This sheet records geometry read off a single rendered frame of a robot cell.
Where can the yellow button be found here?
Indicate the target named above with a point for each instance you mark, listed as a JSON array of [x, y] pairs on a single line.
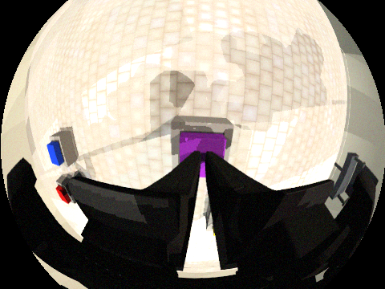
[[208, 220]]

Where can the purple button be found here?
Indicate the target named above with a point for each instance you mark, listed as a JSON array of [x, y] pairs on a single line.
[[200, 133]]

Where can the red button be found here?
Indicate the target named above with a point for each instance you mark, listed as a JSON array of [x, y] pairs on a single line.
[[63, 191]]

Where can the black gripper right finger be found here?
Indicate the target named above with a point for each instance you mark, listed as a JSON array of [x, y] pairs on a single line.
[[244, 210]]

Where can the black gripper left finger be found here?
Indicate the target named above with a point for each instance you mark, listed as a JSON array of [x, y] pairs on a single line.
[[162, 210]]

